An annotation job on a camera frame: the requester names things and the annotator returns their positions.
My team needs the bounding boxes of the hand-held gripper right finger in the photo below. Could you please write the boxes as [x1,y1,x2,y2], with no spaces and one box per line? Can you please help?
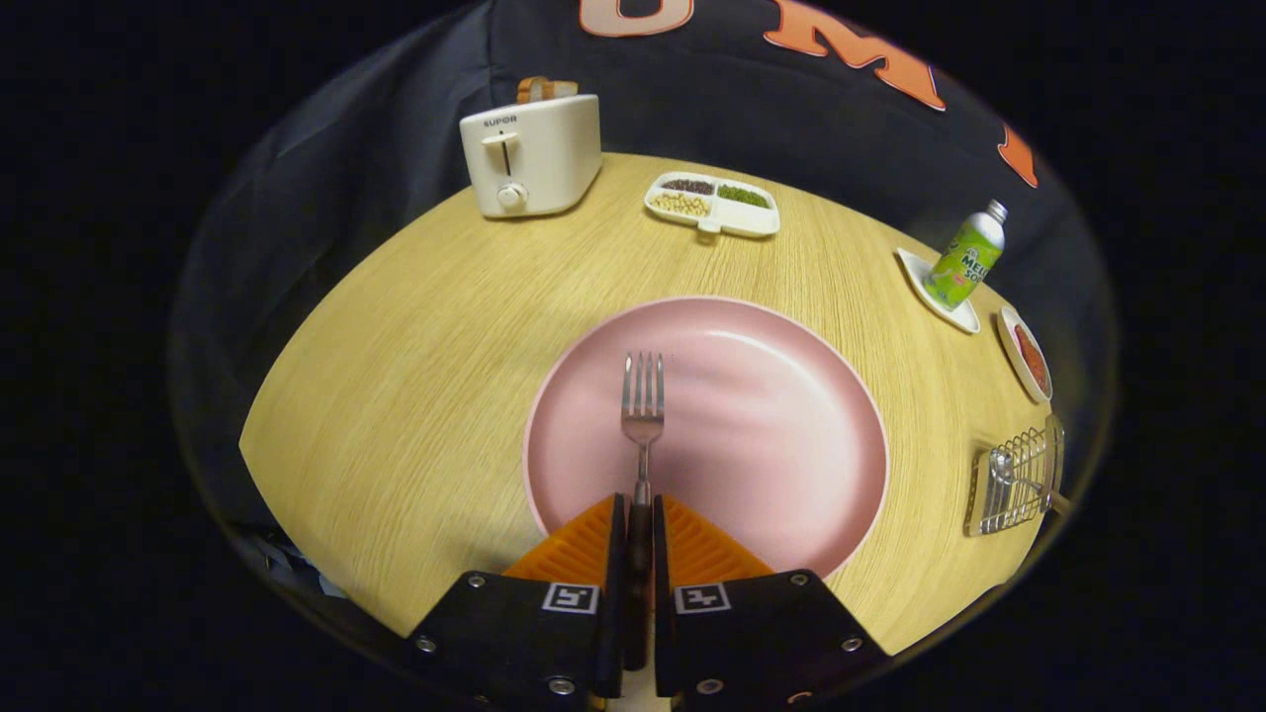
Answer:
[651,492,892,712]

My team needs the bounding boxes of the black backdrop cloth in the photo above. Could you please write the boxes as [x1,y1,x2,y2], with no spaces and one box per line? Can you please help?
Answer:
[173,0,1114,594]

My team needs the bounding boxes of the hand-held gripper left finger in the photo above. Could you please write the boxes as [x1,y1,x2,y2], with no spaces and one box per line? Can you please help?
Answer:
[404,492,629,712]

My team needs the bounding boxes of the white oval plate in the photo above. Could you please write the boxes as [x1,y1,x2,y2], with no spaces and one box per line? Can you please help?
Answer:
[996,305,1054,405]

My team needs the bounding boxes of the metal wire basket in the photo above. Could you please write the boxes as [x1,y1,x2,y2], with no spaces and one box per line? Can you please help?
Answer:
[963,412,1067,539]

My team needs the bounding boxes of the white square coaster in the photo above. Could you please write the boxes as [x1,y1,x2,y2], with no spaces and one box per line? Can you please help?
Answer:
[895,247,982,336]

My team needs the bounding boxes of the toast bread slices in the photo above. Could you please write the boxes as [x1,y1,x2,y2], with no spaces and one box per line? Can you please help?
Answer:
[514,75,581,106]

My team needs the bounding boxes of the white divided dish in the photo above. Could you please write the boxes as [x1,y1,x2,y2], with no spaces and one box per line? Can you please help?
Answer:
[643,171,782,240]

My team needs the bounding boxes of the white toaster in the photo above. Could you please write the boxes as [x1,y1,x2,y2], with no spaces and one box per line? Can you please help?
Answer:
[458,93,604,221]

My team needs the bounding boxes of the fork with brown handle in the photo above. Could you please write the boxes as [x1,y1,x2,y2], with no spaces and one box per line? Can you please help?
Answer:
[620,351,668,673]

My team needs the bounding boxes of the pink round plate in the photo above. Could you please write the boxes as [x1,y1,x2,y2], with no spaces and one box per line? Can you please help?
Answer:
[521,295,891,586]

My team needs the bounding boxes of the silver ladle spoon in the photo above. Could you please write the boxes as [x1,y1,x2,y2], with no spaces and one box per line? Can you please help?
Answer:
[989,450,1073,517]

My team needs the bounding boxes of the brown fried meat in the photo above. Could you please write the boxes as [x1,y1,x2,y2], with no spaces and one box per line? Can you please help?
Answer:
[1014,324,1050,396]

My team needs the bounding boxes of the green soda bottle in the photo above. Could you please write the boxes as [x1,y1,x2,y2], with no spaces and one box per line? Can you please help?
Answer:
[922,199,1010,312]

